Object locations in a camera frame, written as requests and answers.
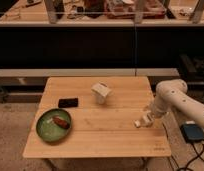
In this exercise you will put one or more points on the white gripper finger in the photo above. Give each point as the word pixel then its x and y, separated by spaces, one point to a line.
pixel 137 123

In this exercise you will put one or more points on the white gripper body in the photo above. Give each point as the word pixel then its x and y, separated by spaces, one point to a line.
pixel 147 120

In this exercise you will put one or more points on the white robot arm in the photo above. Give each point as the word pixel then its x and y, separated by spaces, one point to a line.
pixel 172 93

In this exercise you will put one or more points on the dark red bottle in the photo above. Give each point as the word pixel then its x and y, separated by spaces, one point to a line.
pixel 61 123

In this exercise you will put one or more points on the green ceramic bowl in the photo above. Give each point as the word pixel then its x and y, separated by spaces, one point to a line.
pixel 50 132

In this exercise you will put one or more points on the wooden folding table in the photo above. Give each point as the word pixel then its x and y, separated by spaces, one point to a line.
pixel 100 130

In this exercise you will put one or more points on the black foot pedal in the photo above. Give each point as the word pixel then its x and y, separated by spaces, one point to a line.
pixel 192 133

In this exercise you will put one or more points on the white cardboard box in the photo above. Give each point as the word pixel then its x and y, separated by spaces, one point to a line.
pixel 101 91

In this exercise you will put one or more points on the black rectangular block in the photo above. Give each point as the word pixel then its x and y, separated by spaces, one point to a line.
pixel 67 103

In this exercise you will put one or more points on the red tray on shelf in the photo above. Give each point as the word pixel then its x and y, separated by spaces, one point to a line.
pixel 128 8

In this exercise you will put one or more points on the long wooden shelf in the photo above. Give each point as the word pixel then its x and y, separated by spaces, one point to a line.
pixel 91 13

